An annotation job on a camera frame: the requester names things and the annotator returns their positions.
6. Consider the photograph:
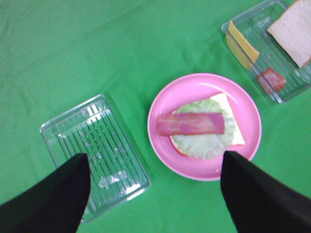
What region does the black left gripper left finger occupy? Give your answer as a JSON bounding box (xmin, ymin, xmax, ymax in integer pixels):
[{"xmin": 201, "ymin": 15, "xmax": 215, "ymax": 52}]
[{"xmin": 0, "ymin": 153, "xmax": 90, "ymax": 233}]

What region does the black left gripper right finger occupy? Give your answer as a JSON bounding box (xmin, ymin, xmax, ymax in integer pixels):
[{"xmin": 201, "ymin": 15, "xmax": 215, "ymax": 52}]
[{"xmin": 220, "ymin": 151, "xmax": 311, "ymax": 233}]

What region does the toast bread slice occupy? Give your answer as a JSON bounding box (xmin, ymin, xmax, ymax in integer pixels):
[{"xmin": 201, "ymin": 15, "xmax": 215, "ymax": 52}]
[
  {"xmin": 267, "ymin": 0, "xmax": 311, "ymax": 68},
  {"xmin": 169, "ymin": 92, "xmax": 245, "ymax": 157}
]

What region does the green lettuce leaf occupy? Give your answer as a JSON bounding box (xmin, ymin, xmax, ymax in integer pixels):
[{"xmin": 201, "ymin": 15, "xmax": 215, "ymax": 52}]
[{"xmin": 171, "ymin": 98, "xmax": 236, "ymax": 160}]

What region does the bacon strip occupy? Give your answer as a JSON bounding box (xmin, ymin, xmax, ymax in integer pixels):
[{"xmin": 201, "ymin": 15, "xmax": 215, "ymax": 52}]
[
  {"xmin": 156, "ymin": 113, "xmax": 225, "ymax": 136},
  {"xmin": 257, "ymin": 67, "xmax": 287, "ymax": 95}
]

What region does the yellow cheese slice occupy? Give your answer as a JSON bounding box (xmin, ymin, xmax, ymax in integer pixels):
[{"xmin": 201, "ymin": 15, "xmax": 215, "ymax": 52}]
[{"xmin": 226, "ymin": 21, "xmax": 259, "ymax": 70}]

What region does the left clear plastic tray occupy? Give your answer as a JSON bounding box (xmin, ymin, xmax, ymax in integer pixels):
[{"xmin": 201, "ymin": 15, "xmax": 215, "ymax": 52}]
[{"xmin": 40, "ymin": 94, "xmax": 151, "ymax": 223}]

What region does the clear plastic tray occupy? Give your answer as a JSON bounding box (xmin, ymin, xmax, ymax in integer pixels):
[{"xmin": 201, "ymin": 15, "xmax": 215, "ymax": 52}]
[
  {"xmin": 40, "ymin": 94, "xmax": 151, "ymax": 223},
  {"xmin": 221, "ymin": 0, "xmax": 311, "ymax": 103}
]

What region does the green tablecloth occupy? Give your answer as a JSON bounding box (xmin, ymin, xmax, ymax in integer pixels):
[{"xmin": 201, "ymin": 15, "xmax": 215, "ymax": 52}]
[{"xmin": 0, "ymin": 0, "xmax": 311, "ymax": 233}]

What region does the right clear plastic tray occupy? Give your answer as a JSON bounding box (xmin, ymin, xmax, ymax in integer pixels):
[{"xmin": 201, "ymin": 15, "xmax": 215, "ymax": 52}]
[{"xmin": 221, "ymin": 0, "xmax": 311, "ymax": 103}]

